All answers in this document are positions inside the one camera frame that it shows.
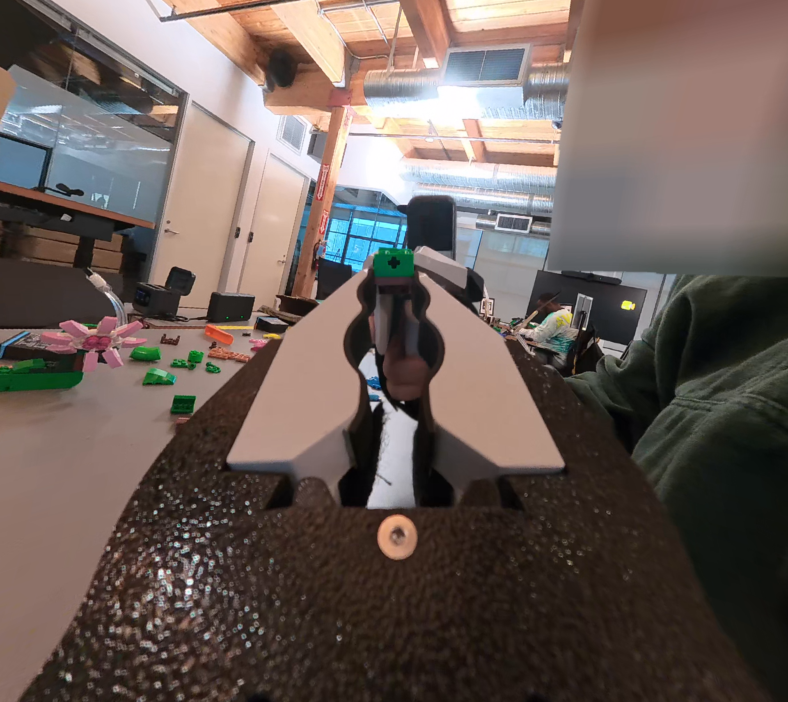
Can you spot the black office chair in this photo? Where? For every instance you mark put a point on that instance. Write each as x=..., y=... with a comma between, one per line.
x=332, y=280

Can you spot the wooden top desk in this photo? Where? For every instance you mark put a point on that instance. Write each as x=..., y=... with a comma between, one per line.
x=74, y=208

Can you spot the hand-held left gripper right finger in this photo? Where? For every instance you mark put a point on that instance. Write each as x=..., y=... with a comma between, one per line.
x=492, y=406

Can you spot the black open charging case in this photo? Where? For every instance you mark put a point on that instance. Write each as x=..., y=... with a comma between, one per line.
x=163, y=295

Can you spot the group of green lego pieces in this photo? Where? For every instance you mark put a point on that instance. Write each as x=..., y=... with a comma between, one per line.
x=166, y=374

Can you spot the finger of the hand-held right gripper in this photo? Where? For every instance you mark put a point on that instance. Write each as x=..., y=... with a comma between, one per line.
x=385, y=317
x=443, y=268

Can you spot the dark brown lego bracket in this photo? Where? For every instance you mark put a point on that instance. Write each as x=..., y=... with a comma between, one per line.
x=172, y=339

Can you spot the metal ceiling vent box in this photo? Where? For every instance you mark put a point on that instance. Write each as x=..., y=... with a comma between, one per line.
x=486, y=64

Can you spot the person's right hand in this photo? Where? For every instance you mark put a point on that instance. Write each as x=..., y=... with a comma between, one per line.
x=403, y=372

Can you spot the black rectangular case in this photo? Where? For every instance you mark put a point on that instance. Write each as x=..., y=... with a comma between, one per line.
x=49, y=295

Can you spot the black wall screen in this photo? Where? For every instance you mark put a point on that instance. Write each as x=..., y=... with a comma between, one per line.
x=603, y=308

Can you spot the orange lego piece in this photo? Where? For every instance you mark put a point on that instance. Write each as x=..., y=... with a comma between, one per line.
x=220, y=334

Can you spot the black box with blue edge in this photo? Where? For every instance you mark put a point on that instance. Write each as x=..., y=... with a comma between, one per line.
x=37, y=345
x=271, y=323

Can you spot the silver ventilation duct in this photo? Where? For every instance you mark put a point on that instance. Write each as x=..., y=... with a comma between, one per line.
x=480, y=175
x=400, y=89

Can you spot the cream door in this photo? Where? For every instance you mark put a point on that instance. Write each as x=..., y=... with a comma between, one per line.
x=274, y=228
x=203, y=197

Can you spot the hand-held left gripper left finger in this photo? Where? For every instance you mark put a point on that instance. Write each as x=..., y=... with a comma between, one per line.
x=295, y=406

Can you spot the wooden post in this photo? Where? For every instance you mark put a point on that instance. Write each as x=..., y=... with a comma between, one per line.
x=323, y=191

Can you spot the green lego leaf base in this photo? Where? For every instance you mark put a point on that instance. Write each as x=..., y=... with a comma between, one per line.
x=37, y=377

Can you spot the green and brown lego assembly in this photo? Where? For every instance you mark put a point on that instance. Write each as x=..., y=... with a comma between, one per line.
x=394, y=266

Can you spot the dark monitor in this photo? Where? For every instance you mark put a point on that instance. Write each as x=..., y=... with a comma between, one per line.
x=24, y=160

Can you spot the white wall vent grille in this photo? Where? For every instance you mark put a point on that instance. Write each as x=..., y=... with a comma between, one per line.
x=512, y=221
x=292, y=132

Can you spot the pink lego flower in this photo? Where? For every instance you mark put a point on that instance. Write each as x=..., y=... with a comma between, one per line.
x=98, y=342

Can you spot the black ceiling speaker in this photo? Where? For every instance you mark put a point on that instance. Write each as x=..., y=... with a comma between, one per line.
x=282, y=68

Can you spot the stack of cardboard boxes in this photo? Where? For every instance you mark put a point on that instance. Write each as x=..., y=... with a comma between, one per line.
x=61, y=249

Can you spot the person's right forearm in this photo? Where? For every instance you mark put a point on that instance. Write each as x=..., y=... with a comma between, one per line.
x=603, y=400

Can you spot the pile of salmon lego pieces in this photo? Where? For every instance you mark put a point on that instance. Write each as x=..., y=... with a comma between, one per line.
x=229, y=354

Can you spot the person's torso in green jacket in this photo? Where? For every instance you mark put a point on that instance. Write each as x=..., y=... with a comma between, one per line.
x=726, y=468

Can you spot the red fire extinguisher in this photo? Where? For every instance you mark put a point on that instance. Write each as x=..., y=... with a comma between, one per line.
x=319, y=255

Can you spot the black charger box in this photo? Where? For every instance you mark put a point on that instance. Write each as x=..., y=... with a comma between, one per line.
x=231, y=306

